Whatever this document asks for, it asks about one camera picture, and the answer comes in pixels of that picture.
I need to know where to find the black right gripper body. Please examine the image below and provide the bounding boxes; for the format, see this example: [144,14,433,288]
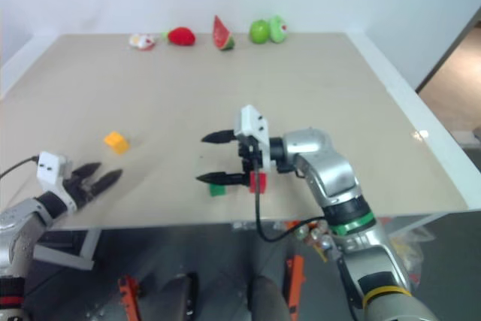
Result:
[237,136,264,176]

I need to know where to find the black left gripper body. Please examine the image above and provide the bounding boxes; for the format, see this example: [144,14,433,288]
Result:
[62,170,95,212]

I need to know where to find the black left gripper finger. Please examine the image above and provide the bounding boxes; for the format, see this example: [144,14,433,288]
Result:
[74,162,103,186]
[89,168,125,200]

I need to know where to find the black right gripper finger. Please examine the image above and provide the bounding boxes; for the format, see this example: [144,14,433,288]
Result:
[201,129,237,145]
[195,171,251,187]

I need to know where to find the red cube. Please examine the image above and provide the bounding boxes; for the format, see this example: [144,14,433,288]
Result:
[248,171,270,195]

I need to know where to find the yellow cube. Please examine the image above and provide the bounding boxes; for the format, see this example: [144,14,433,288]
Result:
[104,131,131,156]

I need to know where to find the watermelon slice toy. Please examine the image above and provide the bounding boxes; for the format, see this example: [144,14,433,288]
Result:
[212,14,237,53]

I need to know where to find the shiny wrapped items pile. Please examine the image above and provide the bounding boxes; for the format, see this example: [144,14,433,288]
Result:
[295,220,336,262]

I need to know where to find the red strawberry toy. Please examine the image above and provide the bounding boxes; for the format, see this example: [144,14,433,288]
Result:
[162,26,197,47]

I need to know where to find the green apple toy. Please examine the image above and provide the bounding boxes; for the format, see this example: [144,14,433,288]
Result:
[249,19,271,45]

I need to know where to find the orange clamp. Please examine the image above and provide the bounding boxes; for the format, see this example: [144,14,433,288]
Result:
[117,275,143,321]
[284,254,306,319]

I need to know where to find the green round plush toy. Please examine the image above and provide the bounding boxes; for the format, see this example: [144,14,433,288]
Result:
[268,15,290,44]

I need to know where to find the white and red plush toy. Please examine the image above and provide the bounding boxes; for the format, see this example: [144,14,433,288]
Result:
[129,32,159,52]

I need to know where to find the clear plastic bag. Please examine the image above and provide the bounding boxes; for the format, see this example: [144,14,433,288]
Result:
[385,218,439,290]

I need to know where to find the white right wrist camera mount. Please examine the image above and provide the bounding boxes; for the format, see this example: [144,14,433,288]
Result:
[232,104,272,172]

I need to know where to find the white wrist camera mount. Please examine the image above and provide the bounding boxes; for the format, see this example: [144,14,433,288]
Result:
[232,104,272,172]
[36,151,78,212]

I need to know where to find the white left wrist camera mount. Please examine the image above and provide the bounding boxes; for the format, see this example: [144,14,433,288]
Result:
[36,151,78,212]

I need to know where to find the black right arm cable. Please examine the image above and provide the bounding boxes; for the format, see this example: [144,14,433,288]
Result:
[253,158,328,244]

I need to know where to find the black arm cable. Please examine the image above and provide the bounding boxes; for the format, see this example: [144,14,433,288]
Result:
[0,155,41,180]
[253,158,328,244]

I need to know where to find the white table leg bracket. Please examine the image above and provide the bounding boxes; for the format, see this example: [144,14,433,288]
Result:
[32,228,101,271]

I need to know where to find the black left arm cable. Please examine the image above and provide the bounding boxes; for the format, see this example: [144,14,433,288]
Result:
[0,155,41,180]

